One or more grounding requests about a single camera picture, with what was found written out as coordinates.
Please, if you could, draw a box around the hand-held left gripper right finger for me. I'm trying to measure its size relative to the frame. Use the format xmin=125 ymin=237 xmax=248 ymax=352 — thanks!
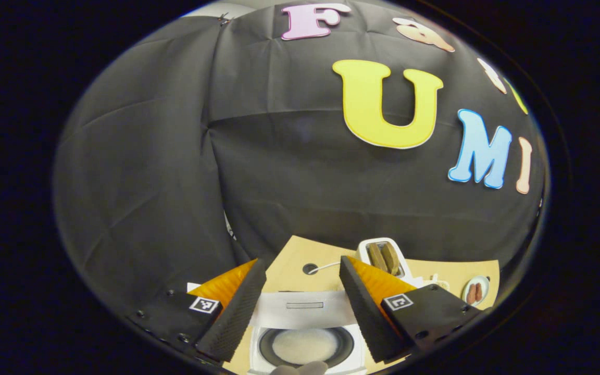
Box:
xmin=339 ymin=255 xmax=491 ymax=364

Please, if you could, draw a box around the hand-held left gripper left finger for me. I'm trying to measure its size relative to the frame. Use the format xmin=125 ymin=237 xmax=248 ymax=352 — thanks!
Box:
xmin=126 ymin=258 xmax=268 ymax=364

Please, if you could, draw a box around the white rice cooker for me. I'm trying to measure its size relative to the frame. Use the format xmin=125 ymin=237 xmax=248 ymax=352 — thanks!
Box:
xmin=186 ymin=282 xmax=368 ymax=375

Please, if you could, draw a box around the white rice heap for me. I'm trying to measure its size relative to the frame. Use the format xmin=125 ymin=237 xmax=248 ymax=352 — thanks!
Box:
xmin=271 ymin=328 xmax=338 ymax=365

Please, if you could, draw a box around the white toaster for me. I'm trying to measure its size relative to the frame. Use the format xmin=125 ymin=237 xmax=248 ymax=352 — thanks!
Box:
xmin=356 ymin=237 xmax=413 ymax=284

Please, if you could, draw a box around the brown bread slice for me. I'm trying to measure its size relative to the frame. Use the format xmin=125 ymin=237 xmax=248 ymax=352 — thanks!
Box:
xmin=381 ymin=243 xmax=401 ymax=276
xmin=367 ymin=242 xmax=386 ymax=271

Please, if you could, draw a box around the pale green plate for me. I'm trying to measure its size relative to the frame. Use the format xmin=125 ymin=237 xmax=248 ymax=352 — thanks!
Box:
xmin=461 ymin=275 xmax=490 ymax=306

